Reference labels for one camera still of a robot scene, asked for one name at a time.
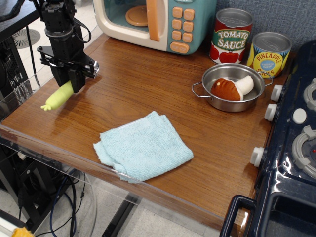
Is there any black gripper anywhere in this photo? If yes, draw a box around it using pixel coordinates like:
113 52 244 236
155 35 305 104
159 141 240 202
37 31 97 93

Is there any spoon with yellow-green handle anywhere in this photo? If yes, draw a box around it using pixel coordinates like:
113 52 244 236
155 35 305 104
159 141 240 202
40 60 99 111

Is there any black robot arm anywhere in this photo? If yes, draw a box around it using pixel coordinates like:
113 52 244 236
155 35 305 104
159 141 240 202
33 0 99 93

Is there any light blue folded cloth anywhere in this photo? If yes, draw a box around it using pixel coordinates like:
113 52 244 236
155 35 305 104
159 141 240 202
93 111 194 183

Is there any round floor vent cover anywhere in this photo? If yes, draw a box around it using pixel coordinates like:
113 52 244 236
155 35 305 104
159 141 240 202
12 29 40 49

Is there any black desk at left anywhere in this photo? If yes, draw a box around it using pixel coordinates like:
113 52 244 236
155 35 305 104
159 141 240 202
0 0 47 45

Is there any teal toy microwave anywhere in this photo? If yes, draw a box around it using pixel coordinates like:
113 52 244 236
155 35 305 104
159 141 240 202
93 0 217 55

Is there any plush brown mushroom toy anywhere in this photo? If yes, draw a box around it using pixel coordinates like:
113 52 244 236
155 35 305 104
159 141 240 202
210 76 254 101

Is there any black table leg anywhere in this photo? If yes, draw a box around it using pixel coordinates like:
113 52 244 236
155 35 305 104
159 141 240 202
101 200 134 237

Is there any small steel pot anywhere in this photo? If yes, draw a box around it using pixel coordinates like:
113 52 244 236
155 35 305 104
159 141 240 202
192 63 274 112

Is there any tomato sauce can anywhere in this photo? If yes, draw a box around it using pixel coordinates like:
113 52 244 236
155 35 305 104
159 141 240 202
209 8 254 64

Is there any pineapple slices can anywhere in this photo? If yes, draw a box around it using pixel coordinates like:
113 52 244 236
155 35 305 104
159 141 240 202
246 32 292 79

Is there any dark blue toy stove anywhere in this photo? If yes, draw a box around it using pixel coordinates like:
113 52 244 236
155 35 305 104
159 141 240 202
220 41 316 237

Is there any black sleeved cable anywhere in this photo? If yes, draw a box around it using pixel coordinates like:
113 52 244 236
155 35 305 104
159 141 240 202
0 0 28 23

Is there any blue floor cable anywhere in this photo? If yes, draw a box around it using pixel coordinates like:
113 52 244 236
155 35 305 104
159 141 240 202
49 170 77 237

